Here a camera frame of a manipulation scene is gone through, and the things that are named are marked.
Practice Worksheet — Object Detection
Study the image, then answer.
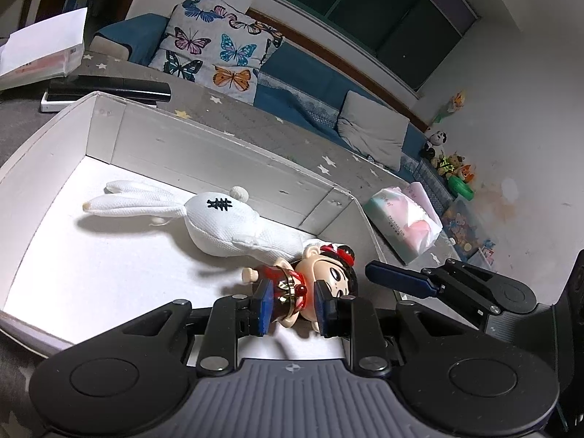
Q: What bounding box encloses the red dress doll figurine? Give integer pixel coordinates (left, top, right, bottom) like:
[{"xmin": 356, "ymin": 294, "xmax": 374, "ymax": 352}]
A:
[{"xmin": 242, "ymin": 243, "xmax": 361, "ymax": 330}]

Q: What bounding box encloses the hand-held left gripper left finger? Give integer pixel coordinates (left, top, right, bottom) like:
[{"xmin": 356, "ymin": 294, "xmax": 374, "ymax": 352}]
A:
[{"xmin": 108, "ymin": 282, "xmax": 275, "ymax": 373}]

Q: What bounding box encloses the panda plush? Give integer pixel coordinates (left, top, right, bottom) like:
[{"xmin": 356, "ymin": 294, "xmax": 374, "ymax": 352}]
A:
[{"xmin": 420, "ymin": 128, "xmax": 450, "ymax": 160}]

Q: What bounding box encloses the dark window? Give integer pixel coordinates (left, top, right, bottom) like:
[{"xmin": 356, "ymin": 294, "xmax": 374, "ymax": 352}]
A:
[{"xmin": 259, "ymin": 0, "xmax": 481, "ymax": 93}]

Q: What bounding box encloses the bear plush with yellow vest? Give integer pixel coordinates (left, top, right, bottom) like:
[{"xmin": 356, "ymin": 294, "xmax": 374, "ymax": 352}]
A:
[{"xmin": 435, "ymin": 155, "xmax": 464, "ymax": 180}]

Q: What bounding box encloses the clear toy storage box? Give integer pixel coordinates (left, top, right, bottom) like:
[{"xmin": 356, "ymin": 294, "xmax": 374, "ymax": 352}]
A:
[{"xmin": 439, "ymin": 198, "xmax": 499, "ymax": 266}]

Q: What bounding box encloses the white paper carton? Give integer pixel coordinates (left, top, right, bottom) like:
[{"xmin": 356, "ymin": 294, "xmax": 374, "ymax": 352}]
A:
[{"xmin": 0, "ymin": 7, "xmax": 88, "ymax": 92}]

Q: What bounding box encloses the blue sofa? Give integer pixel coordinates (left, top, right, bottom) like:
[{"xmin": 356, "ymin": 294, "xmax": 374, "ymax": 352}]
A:
[{"xmin": 93, "ymin": 14, "xmax": 457, "ymax": 201}]

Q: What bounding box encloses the pastel tissue pack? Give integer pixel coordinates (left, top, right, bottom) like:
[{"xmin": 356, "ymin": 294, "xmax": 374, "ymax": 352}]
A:
[{"xmin": 367, "ymin": 182, "xmax": 444, "ymax": 266}]

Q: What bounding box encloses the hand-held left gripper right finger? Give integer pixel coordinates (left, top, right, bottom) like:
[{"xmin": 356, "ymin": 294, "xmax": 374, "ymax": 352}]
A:
[{"xmin": 314, "ymin": 280, "xmax": 462, "ymax": 376}]

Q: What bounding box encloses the green toy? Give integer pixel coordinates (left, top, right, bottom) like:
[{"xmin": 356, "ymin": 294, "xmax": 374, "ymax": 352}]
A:
[{"xmin": 449, "ymin": 175, "xmax": 476, "ymax": 200}]

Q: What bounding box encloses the grey pillow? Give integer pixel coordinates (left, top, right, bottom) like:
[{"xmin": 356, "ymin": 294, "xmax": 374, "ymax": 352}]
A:
[{"xmin": 337, "ymin": 90, "xmax": 410, "ymax": 172}]

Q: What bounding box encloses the grey star-printed cloth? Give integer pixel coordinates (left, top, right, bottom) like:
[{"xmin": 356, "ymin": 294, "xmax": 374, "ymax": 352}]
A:
[{"xmin": 0, "ymin": 50, "xmax": 457, "ymax": 438}]

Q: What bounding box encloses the butterfly print pillow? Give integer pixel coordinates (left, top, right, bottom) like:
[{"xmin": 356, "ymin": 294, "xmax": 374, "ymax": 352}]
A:
[{"xmin": 148, "ymin": 0, "xmax": 285, "ymax": 107}]

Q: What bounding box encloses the white cardboard box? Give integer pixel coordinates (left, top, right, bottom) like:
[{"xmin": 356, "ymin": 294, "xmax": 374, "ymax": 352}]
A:
[{"xmin": 0, "ymin": 91, "xmax": 399, "ymax": 362}]

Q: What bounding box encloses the black flat device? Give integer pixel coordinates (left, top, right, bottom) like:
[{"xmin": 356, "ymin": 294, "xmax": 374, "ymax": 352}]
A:
[{"xmin": 47, "ymin": 75, "xmax": 172, "ymax": 104}]

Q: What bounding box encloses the white rabbit plush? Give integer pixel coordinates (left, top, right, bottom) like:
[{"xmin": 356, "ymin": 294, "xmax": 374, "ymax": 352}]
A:
[{"xmin": 82, "ymin": 180, "xmax": 321, "ymax": 266}]

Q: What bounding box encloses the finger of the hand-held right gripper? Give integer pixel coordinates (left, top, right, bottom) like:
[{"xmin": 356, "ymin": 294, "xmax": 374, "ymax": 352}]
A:
[{"xmin": 365, "ymin": 258, "xmax": 499, "ymax": 330}]

